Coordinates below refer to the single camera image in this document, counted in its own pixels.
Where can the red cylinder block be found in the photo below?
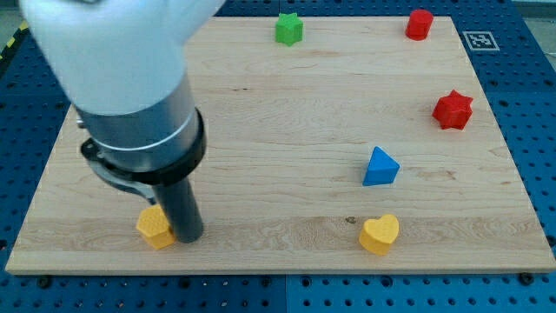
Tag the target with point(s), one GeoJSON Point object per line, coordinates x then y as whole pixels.
{"type": "Point", "coordinates": [419, 24]}

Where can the red star block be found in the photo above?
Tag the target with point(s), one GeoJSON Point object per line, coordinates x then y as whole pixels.
{"type": "Point", "coordinates": [453, 111]}

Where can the white fiducial marker tag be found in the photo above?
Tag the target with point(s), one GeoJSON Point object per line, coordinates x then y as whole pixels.
{"type": "Point", "coordinates": [479, 40]}

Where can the green star block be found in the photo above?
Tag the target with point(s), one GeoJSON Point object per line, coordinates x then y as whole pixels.
{"type": "Point", "coordinates": [289, 29]}

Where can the yellow hexagon block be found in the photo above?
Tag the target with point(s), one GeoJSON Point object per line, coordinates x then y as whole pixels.
{"type": "Point", "coordinates": [154, 228]}

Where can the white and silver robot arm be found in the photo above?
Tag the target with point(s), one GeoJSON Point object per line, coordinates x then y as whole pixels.
{"type": "Point", "coordinates": [121, 63]}

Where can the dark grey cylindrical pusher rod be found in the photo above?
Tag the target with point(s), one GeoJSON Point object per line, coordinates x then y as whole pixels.
{"type": "Point", "coordinates": [180, 207]}

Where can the yellow heart block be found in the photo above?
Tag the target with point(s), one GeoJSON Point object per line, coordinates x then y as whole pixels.
{"type": "Point", "coordinates": [379, 234]}

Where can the black flange mount ring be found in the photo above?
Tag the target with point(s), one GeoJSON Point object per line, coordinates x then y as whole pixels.
{"type": "Point", "coordinates": [141, 183]}

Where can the light wooden board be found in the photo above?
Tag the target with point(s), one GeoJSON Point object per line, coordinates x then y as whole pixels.
{"type": "Point", "coordinates": [290, 134]}

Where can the yellow black hazard tape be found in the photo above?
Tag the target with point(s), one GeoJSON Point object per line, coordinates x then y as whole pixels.
{"type": "Point", "coordinates": [15, 41]}

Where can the blue triangle block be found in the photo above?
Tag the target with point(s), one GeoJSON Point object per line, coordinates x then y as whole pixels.
{"type": "Point", "coordinates": [381, 169]}

